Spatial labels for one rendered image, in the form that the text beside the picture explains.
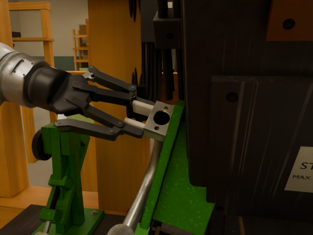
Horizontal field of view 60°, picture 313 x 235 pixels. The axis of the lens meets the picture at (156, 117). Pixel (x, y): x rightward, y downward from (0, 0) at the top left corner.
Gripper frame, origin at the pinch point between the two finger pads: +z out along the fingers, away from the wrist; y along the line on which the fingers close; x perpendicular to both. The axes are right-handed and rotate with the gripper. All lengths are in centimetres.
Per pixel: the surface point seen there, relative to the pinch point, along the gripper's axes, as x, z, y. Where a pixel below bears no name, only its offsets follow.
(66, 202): 24.5, -14.7, -14.1
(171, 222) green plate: -2.5, 8.3, -14.3
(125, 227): 0.1, 2.6, -16.7
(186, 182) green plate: -6.7, 8.5, -9.9
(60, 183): 21.5, -17.0, -11.1
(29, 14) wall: 707, -727, 638
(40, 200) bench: 49, -31, -14
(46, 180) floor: 254, -124, 21
